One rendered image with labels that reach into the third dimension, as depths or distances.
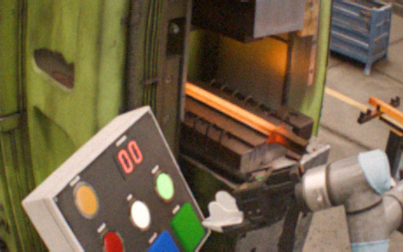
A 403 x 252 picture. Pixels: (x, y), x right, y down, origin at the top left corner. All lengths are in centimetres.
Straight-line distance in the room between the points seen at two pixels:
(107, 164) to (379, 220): 46
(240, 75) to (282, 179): 89
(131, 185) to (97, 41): 33
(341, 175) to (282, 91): 83
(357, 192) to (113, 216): 39
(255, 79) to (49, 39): 68
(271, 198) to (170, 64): 47
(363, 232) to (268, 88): 92
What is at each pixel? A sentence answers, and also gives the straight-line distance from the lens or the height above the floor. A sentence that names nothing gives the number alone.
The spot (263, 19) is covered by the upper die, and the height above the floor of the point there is 131.
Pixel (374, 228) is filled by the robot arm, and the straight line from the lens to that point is 83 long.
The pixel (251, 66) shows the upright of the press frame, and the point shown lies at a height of 103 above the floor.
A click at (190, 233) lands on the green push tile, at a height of 100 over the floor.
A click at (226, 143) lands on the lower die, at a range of 132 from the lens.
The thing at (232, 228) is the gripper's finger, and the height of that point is 107.
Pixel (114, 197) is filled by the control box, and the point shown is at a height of 114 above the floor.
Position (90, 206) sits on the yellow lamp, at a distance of 78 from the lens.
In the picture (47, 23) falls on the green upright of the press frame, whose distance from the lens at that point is 140.
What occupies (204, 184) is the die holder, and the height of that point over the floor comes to 87.
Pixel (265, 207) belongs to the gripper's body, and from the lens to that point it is 86.
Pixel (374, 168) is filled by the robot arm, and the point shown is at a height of 124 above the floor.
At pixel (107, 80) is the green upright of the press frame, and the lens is 111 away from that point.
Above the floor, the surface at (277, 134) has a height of 101.
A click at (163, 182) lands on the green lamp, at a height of 110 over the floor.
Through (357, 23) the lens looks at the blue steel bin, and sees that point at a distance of 503.
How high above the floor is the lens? 162
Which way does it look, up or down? 27 degrees down
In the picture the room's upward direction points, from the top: 5 degrees clockwise
